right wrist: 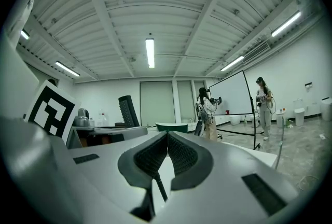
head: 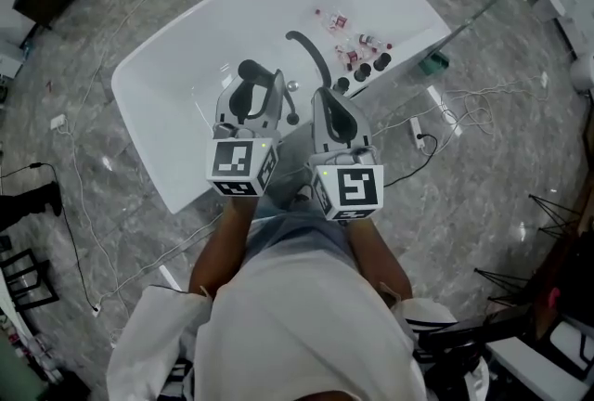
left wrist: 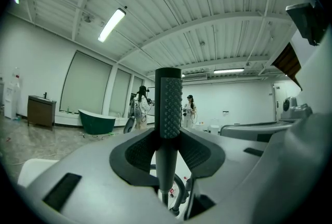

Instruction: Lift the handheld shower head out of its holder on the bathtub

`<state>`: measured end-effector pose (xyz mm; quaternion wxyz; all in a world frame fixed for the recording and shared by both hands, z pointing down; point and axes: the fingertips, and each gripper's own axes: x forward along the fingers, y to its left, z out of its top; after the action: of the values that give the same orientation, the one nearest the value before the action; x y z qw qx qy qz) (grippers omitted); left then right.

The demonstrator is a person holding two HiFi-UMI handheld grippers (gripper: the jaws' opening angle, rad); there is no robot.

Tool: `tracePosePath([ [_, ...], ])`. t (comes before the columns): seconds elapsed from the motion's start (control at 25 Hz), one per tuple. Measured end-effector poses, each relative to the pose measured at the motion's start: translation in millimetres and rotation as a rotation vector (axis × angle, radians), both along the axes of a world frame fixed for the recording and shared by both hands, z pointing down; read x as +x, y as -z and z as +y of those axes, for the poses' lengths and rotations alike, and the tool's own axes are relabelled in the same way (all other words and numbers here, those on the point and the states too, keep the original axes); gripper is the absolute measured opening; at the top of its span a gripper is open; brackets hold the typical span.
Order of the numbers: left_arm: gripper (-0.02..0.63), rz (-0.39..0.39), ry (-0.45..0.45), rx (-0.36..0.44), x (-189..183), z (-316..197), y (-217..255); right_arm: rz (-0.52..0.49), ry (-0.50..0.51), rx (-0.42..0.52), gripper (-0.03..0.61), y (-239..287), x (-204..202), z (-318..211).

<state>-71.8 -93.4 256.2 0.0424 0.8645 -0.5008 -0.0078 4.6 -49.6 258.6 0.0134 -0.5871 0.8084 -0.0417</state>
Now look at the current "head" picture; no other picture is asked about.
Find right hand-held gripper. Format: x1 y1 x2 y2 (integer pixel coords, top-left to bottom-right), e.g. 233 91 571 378
309 87 386 223

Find person's right forearm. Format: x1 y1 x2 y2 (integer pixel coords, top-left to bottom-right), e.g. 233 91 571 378
345 217 414 304

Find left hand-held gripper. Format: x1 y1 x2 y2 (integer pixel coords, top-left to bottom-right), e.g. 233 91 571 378
205 69 286 199

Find long white floor cable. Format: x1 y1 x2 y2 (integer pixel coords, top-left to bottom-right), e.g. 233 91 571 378
59 124 219 315

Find clear bottle red label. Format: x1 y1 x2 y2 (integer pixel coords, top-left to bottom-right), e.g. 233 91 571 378
314 7 350 32
355 32 394 52
334 45 372 69

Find black curved faucet spout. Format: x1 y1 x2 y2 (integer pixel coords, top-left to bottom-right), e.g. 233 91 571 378
284 31 333 90

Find grey metal rod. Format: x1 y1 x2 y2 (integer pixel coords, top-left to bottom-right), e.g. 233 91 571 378
430 0 501 56

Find person's left forearm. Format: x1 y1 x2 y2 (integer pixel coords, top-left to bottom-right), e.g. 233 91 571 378
188 196 254 299

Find green box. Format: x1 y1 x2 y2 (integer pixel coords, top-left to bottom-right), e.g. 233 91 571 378
417 50 452 76

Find black wire frame stand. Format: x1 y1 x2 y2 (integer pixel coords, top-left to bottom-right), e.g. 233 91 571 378
527 192 584 236
474 266 533 304

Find tangled white cable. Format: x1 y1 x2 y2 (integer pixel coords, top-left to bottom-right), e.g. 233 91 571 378
370 72 549 141

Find person's blue jeans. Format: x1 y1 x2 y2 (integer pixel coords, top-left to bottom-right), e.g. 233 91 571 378
248 198 355 262

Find black angled frame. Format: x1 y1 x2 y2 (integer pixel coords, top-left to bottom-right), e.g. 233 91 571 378
417 304 535 366

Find black metal stool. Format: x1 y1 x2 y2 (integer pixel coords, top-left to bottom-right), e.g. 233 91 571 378
0 247 61 313

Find black power cable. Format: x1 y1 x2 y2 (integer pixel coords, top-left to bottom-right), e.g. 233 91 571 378
382 134 440 189

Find white bathtub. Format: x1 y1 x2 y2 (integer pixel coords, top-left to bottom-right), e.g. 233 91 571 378
110 0 454 215

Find person's white shirt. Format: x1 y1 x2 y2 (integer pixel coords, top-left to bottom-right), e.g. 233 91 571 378
106 250 491 401

